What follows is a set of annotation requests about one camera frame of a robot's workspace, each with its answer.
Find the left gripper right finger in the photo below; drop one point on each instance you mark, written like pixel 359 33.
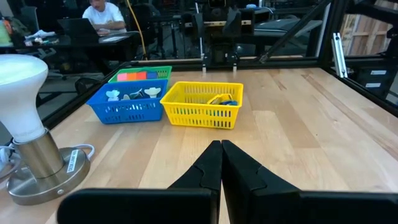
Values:
pixel 242 180

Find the black case with white labels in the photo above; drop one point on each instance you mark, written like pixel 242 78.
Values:
pixel 376 79

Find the black desk top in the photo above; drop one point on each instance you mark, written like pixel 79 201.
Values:
pixel 62 42

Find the light grey staple remover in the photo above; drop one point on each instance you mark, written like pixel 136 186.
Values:
pixel 153 91

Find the white mushroom table lamp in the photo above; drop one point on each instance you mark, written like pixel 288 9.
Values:
pixel 21 93

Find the black laptop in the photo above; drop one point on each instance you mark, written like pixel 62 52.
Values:
pixel 77 28

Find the blue mini stapler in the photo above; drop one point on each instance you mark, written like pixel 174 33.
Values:
pixel 230 102

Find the person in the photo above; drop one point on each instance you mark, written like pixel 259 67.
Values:
pixel 104 15

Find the blue plastic basket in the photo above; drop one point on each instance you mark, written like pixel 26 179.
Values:
pixel 130 115

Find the white crumpled cloth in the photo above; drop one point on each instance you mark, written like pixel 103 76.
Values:
pixel 40 33

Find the silver mount bracket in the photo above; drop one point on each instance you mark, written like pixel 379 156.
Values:
pixel 339 54

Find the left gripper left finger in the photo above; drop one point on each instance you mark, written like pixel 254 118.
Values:
pixel 205 171

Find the pink tape roll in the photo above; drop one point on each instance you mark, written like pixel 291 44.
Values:
pixel 122 77

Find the yellow plastic basket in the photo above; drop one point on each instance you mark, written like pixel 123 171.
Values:
pixel 199 118

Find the purple tape roll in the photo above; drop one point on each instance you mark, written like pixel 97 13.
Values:
pixel 151 75

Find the wooden panel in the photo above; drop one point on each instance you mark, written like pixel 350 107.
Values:
pixel 363 34

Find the green plastic basket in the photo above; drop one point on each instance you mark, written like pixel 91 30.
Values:
pixel 163 73

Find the black office chair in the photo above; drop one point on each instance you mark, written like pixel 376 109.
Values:
pixel 29 18

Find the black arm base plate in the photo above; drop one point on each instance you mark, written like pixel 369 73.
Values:
pixel 219 60

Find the grey-blue staple remover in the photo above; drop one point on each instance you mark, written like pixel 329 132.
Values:
pixel 133 95

